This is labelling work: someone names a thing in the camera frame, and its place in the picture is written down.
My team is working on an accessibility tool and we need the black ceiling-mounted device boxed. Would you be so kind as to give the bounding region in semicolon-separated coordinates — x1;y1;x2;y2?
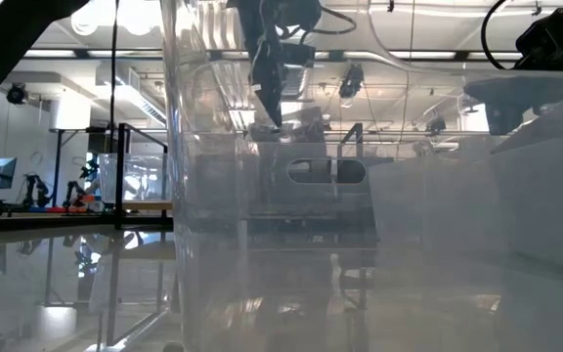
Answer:
425;115;448;136

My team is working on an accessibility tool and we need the black aluminium table frame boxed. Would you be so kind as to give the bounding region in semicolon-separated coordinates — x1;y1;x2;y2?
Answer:
0;213;175;234

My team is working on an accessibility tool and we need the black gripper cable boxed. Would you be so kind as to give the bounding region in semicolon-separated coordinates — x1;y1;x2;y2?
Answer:
305;3;359;36
480;0;520;70

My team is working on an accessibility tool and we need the clear plastic basket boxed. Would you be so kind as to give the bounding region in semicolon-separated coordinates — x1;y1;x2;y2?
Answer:
368;160;493;255
160;0;563;352
97;153;171;204

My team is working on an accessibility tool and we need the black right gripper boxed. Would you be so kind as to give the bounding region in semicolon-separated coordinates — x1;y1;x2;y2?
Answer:
464;2;563;136

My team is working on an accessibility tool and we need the black ceiling spotlight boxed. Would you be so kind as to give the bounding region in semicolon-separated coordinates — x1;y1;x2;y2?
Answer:
6;81;28;106

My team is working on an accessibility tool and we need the white rectangular air duct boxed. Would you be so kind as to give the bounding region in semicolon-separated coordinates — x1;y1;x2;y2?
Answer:
94;63;168;126

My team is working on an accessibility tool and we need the white glossy table sheet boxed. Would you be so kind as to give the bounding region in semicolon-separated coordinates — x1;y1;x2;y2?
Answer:
0;228;563;352

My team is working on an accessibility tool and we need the dark smoky plastic basket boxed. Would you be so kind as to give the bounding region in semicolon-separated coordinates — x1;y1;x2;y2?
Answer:
279;146;364;206

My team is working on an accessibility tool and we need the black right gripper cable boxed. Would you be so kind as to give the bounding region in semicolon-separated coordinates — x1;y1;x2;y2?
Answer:
480;0;520;70

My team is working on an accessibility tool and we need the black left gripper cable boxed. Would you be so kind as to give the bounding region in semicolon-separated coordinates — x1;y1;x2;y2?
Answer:
305;3;359;36

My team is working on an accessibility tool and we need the black overhead camera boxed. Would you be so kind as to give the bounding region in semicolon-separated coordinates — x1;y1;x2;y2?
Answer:
338;62;365;99

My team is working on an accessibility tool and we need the white plastic basket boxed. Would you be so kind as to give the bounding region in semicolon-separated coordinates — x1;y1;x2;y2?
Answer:
489;127;563;278

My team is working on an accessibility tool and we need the thin black hanging cable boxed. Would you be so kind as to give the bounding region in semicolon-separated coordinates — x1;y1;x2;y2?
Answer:
108;0;119;154

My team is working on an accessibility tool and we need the wooden shelf with black frame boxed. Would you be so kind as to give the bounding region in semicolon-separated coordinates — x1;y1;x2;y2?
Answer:
113;121;366;231

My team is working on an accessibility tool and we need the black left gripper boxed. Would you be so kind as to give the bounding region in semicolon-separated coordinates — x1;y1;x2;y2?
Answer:
227;0;323;128

